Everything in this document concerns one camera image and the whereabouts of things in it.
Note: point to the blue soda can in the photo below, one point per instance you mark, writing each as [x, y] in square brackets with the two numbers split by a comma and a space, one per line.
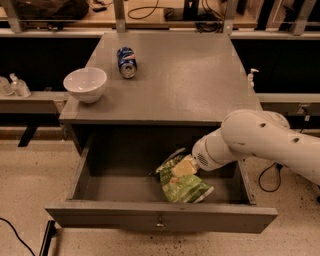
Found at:
[127, 62]

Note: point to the grey cabinet counter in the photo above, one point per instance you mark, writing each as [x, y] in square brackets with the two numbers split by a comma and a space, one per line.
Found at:
[182, 80]

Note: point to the clear plastic bottle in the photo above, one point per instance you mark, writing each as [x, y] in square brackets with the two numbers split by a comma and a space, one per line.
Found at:
[19, 86]

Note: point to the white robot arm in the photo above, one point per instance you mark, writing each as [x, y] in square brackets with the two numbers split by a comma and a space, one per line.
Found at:
[262, 134]

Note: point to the black stand foot left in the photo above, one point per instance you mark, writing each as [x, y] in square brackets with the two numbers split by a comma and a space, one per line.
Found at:
[49, 233]

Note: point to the black backpack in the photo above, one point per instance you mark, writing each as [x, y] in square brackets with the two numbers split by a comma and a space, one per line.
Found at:
[51, 9]

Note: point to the white pump bottle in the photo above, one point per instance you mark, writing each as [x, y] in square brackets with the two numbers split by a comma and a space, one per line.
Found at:
[250, 76]

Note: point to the white ceramic bowl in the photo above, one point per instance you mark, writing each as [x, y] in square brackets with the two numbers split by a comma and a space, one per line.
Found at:
[87, 84]

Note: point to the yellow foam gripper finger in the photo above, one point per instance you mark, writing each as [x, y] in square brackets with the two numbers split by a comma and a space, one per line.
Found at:
[187, 166]

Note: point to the grey open top drawer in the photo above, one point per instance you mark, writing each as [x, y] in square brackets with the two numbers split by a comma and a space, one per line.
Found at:
[115, 187]

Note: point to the green jalapeno chip bag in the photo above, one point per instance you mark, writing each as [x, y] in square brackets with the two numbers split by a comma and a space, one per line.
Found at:
[186, 189]

